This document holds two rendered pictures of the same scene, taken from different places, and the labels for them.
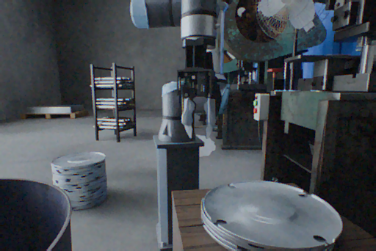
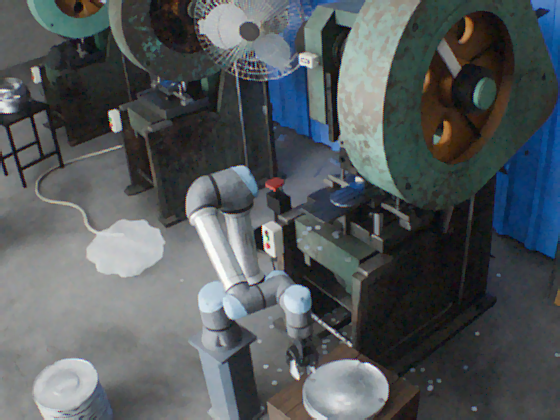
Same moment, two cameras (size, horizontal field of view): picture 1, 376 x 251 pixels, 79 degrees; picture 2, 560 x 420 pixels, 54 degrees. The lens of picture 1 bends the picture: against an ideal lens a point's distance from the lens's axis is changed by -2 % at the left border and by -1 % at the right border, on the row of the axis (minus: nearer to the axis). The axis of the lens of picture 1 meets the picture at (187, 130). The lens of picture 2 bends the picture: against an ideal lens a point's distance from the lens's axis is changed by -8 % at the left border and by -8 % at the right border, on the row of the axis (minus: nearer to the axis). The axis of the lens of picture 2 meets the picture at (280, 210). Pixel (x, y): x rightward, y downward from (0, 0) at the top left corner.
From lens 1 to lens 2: 1.62 m
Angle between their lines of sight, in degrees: 37
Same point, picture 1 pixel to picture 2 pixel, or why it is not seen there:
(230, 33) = (148, 50)
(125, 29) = not seen: outside the picture
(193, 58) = (307, 352)
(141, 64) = not seen: outside the picture
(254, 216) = (346, 403)
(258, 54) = (198, 70)
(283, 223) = (361, 399)
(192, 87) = (304, 362)
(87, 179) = (98, 404)
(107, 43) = not seen: outside the picture
